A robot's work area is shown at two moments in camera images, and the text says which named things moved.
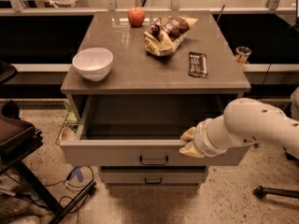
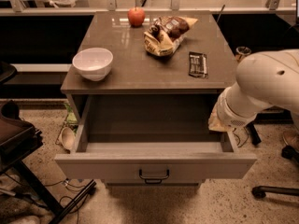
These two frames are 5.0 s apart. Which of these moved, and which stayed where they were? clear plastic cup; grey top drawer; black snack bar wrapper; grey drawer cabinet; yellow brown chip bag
Moved: grey top drawer
Stayed: grey drawer cabinet; clear plastic cup; black snack bar wrapper; yellow brown chip bag
